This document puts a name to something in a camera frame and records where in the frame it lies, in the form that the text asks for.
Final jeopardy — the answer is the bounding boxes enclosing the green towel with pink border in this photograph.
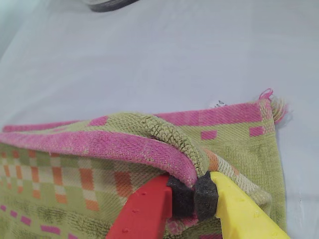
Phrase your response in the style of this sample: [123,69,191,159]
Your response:
[0,87,291,239]

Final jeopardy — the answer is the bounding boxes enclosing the white table cover sheet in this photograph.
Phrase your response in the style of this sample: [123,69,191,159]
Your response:
[0,0,319,239]

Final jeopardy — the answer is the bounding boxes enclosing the grey round stand base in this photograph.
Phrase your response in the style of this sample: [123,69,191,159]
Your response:
[83,0,141,13]

